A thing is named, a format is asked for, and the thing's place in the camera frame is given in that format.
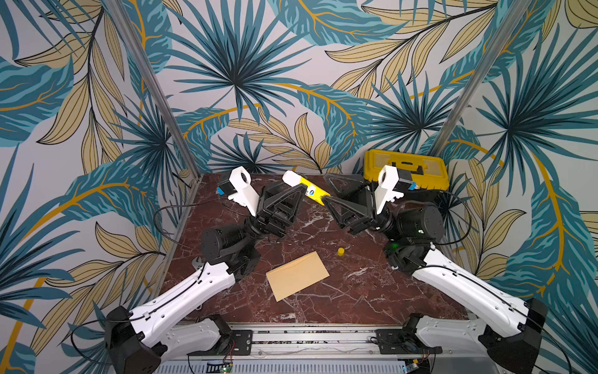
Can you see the yellow black toolbox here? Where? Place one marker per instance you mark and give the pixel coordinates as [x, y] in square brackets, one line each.
[427, 172]

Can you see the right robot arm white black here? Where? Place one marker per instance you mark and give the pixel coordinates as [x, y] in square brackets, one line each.
[506, 328]

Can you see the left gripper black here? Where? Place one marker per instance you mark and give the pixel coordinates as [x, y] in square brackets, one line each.
[277, 208]

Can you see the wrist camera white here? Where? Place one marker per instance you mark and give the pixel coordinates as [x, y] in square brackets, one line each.
[236, 186]
[391, 182]

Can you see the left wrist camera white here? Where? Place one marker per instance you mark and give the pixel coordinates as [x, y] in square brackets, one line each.
[236, 186]

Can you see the left corner aluminium post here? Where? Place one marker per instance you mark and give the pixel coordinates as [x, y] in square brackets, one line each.
[126, 29]

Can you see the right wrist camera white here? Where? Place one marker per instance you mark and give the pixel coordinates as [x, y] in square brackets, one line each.
[391, 182]

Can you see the manila paper envelope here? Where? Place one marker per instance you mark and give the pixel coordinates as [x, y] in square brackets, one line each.
[296, 275]

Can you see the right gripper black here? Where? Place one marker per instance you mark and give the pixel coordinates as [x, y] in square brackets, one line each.
[367, 211]

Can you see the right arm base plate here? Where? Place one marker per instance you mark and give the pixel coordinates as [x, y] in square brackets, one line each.
[399, 342]

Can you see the right corner aluminium post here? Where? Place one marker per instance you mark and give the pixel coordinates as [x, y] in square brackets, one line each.
[516, 12]

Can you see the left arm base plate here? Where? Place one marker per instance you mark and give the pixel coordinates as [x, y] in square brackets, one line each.
[239, 342]

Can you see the corner aluminium post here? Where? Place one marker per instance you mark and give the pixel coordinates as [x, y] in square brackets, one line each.
[126, 29]
[516, 12]

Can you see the aluminium front rail frame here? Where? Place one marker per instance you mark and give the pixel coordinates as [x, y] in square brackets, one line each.
[308, 348]

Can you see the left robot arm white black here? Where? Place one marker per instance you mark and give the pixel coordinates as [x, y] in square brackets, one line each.
[139, 340]

